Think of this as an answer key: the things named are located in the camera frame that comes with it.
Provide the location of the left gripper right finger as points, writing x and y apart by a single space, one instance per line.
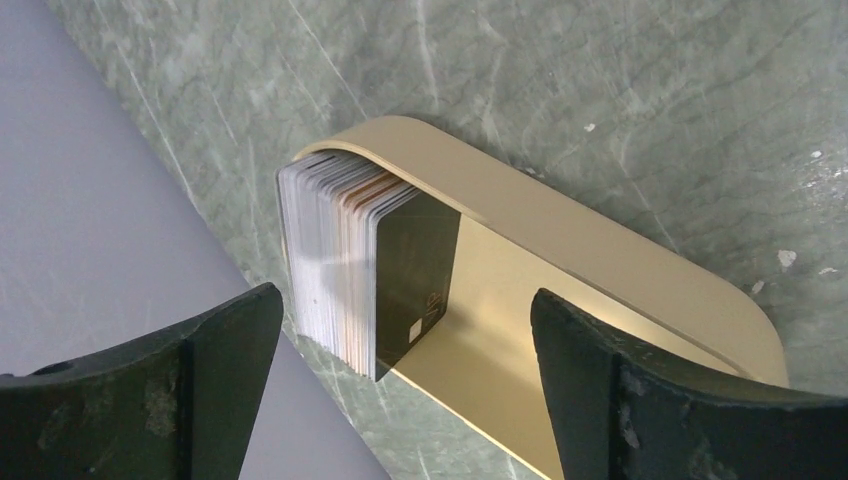
622 408

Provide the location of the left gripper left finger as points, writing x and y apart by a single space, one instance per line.
178 403

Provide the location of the gold metal card tray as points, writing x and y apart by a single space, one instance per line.
517 236

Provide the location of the stack of credit cards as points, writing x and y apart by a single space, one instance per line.
370 257

